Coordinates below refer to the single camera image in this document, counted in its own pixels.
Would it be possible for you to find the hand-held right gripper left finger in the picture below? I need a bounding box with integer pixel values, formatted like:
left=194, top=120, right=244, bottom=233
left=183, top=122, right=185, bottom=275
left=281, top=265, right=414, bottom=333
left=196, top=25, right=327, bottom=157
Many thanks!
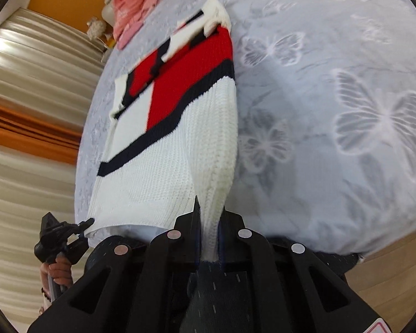
left=28, top=196, right=202, bottom=333

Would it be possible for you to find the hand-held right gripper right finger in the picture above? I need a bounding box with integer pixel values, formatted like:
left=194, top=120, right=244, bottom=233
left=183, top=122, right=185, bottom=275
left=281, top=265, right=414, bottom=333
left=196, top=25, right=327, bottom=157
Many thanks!
left=216, top=211, right=393, bottom=333

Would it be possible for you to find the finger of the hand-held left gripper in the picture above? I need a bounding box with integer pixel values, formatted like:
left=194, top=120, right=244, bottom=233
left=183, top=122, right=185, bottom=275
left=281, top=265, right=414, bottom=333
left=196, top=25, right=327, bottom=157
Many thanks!
left=63, top=218, right=95, bottom=239

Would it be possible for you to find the white red navy knit sweater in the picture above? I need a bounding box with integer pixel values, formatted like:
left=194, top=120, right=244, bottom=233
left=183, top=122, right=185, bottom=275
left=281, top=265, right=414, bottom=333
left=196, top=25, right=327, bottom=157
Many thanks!
left=87, top=0, right=238, bottom=262

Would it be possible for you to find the person's left forearm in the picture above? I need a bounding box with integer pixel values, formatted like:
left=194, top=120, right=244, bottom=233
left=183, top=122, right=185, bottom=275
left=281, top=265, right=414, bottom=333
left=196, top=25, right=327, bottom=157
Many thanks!
left=38, top=284, right=55, bottom=317

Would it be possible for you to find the person's left hand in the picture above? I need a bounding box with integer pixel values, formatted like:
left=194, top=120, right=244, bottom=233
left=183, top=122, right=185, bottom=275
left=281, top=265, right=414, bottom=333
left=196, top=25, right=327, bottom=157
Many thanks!
left=40, top=254, right=73, bottom=288

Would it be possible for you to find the orange curtain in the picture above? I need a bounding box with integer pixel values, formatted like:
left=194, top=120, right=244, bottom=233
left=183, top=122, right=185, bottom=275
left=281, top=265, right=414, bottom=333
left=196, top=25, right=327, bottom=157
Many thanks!
left=0, top=100, right=82, bottom=166

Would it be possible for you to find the beige pleated curtain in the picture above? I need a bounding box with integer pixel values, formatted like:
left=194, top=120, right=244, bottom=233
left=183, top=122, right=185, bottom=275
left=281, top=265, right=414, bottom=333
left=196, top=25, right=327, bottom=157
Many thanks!
left=0, top=7, right=106, bottom=297

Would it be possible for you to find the grey butterfly print blanket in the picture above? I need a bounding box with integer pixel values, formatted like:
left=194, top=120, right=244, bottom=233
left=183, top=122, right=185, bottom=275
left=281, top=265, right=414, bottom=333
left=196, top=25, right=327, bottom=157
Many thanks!
left=74, top=0, right=416, bottom=261

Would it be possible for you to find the small beige plush toy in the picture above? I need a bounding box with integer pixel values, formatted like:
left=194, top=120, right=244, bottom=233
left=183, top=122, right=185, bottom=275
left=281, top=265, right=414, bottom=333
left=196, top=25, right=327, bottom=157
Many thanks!
left=87, top=17, right=106, bottom=41

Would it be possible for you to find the pink garment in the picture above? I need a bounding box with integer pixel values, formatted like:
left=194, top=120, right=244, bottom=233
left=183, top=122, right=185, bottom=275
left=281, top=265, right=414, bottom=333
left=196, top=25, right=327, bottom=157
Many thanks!
left=111, top=0, right=160, bottom=49

